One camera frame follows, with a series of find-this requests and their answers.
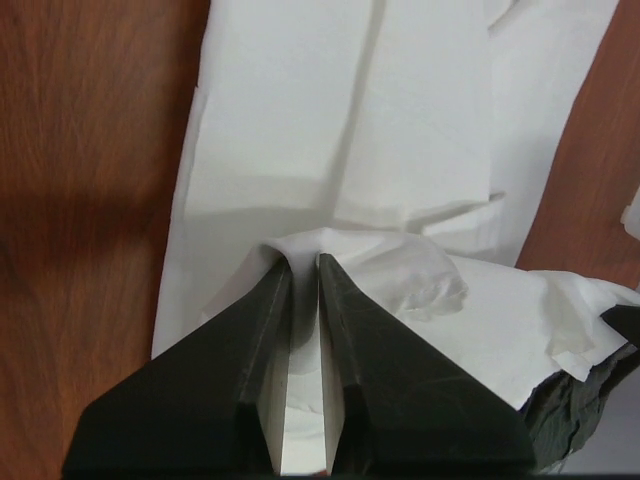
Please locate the dark striped folded shirt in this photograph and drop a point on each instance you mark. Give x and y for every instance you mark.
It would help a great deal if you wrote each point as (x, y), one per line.
(562, 413)

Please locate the white plastic basket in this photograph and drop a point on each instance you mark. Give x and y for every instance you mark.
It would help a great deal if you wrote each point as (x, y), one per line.
(630, 218)

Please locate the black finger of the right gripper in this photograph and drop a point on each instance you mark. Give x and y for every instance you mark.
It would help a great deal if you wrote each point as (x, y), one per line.
(625, 320)

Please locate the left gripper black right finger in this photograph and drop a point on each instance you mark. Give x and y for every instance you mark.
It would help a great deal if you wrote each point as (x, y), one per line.
(395, 405)

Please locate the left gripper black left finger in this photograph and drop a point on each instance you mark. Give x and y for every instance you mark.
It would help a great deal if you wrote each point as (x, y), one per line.
(214, 403)

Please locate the white long sleeve shirt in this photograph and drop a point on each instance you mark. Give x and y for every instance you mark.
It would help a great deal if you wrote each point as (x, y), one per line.
(413, 141)

